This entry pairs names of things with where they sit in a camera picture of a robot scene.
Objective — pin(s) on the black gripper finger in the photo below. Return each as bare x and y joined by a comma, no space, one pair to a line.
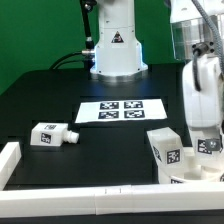
213,144

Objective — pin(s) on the white round stool seat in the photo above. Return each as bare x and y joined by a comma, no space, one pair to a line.
190,172

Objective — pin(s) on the white marker paper sheet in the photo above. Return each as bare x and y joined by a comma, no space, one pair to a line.
127,110

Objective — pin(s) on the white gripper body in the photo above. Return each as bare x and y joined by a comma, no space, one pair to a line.
203,109

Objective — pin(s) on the white left barrier wall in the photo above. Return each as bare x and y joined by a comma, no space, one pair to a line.
9,158

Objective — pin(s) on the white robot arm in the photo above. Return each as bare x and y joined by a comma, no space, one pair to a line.
197,28

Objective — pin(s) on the white barrier wall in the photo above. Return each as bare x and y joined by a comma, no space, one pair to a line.
111,200
9,158

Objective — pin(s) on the white front barrier wall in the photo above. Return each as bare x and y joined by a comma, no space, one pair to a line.
111,200

